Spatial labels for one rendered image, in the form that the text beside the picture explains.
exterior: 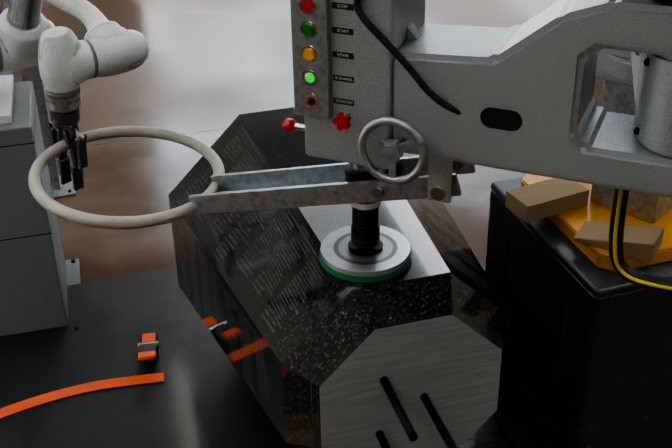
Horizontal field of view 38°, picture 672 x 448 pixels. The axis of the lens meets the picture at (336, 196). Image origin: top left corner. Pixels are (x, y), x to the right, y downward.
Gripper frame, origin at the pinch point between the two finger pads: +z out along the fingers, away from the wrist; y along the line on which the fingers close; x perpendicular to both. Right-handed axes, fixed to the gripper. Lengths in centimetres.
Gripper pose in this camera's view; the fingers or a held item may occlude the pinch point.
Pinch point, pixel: (71, 175)
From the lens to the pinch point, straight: 277.4
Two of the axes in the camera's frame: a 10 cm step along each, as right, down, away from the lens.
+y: 7.9, 3.3, -5.1
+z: -0.4, 8.7, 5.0
